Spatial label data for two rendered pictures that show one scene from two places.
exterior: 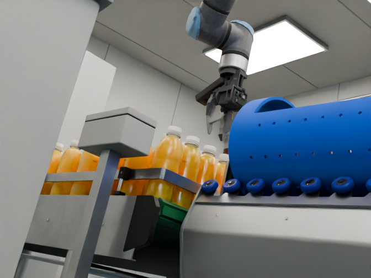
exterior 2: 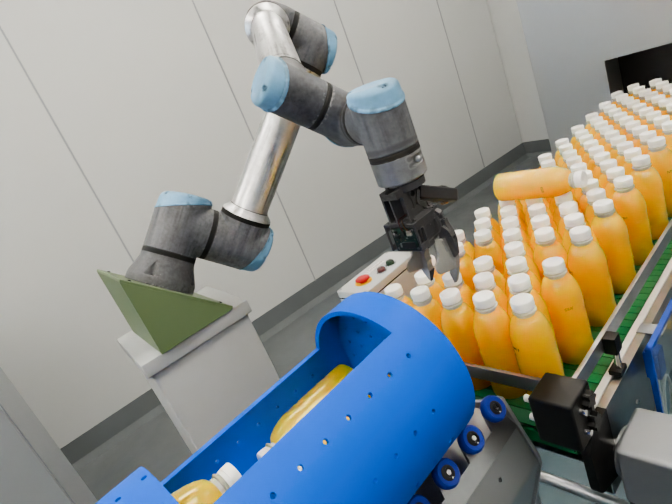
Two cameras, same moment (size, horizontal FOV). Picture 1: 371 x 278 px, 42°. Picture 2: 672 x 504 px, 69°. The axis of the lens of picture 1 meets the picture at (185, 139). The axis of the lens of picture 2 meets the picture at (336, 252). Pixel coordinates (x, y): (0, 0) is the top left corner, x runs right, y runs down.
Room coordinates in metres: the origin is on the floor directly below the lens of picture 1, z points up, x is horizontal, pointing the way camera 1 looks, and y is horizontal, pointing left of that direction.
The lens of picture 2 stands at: (1.29, -0.93, 1.56)
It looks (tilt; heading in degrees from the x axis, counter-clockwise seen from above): 19 degrees down; 94
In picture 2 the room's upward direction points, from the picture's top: 23 degrees counter-clockwise
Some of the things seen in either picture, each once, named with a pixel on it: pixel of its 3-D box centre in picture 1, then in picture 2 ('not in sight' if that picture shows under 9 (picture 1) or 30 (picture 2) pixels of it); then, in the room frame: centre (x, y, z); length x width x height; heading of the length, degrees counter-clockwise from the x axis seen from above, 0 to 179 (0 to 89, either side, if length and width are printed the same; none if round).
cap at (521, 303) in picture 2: not in sight; (523, 305); (1.49, -0.19, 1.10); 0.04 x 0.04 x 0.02
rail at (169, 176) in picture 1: (213, 196); (465, 368); (1.37, -0.12, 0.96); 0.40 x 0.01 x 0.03; 131
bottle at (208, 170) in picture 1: (202, 183); (465, 340); (1.39, -0.08, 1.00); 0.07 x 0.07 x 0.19
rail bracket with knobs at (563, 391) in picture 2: not in sight; (561, 412); (1.47, -0.29, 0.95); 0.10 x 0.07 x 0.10; 131
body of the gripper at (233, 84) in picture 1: (229, 91); (412, 213); (1.37, -0.10, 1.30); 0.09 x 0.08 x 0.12; 41
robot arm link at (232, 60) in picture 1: (233, 68); (400, 168); (1.38, -0.10, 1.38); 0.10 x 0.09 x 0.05; 131
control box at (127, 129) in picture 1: (116, 134); (383, 287); (1.27, 0.19, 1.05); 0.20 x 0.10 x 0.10; 41
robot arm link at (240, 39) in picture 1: (237, 43); (382, 120); (1.38, -0.09, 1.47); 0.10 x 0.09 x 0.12; 111
